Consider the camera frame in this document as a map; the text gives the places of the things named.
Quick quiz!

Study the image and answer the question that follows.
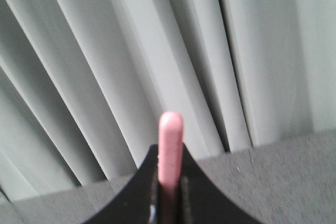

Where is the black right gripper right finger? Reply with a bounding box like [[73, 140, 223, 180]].
[[179, 146, 260, 224]]

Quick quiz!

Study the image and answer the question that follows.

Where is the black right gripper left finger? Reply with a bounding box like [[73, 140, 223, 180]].
[[85, 145, 159, 223]]

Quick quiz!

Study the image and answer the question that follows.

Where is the pink chopstick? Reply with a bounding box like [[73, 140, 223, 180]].
[[158, 111, 184, 223]]

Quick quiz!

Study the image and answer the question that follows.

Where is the grey-white curtain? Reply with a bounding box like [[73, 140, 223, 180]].
[[1, 0, 335, 201]]

